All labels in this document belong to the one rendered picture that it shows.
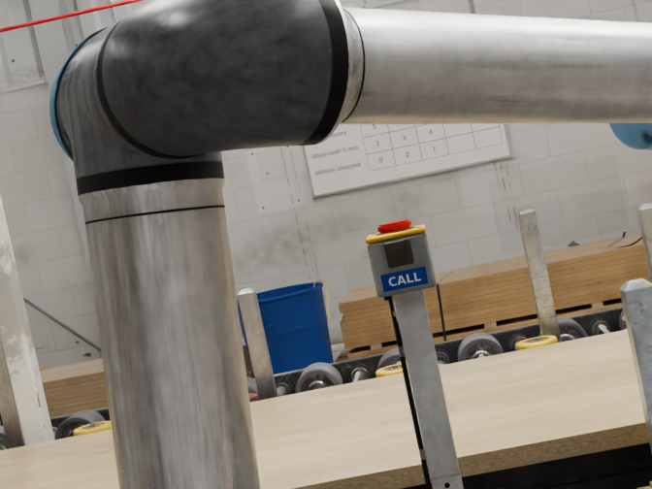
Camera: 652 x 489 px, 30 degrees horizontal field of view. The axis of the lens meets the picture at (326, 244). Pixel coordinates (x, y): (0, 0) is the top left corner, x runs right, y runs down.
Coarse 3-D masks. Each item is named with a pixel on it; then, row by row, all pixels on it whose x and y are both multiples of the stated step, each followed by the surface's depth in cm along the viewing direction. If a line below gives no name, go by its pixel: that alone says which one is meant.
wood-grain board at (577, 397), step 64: (384, 384) 226; (448, 384) 213; (512, 384) 202; (576, 384) 191; (64, 448) 229; (256, 448) 193; (320, 448) 184; (384, 448) 175; (512, 448) 161; (576, 448) 160
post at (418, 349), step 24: (408, 312) 141; (408, 336) 141; (432, 336) 143; (408, 360) 141; (432, 360) 141; (408, 384) 143; (432, 384) 141; (432, 408) 142; (432, 432) 142; (432, 456) 142; (456, 456) 142; (432, 480) 142; (456, 480) 142
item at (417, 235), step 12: (408, 228) 141; (420, 228) 139; (372, 240) 139; (384, 240) 139; (420, 240) 139; (372, 252) 139; (384, 252) 139; (420, 252) 139; (372, 264) 139; (384, 264) 139; (420, 264) 139; (432, 264) 139; (432, 276) 139; (408, 288) 139; (420, 288) 139; (384, 300) 143
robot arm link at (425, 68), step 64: (192, 0) 84; (256, 0) 83; (320, 0) 84; (128, 64) 84; (192, 64) 82; (256, 64) 81; (320, 64) 82; (384, 64) 87; (448, 64) 89; (512, 64) 92; (576, 64) 95; (640, 64) 99; (128, 128) 87; (192, 128) 84; (256, 128) 84; (320, 128) 85
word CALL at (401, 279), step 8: (400, 272) 139; (408, 272) 139; (416, 272) 139; (424, 272) 139; (384, 280) 139; (392, 280) 139; (400, 280) 139; (408, 280) 139; (416, 280) 139; (424, 280) 139; (384, 288) 139; (392, 288) 139; (400, 288) 139
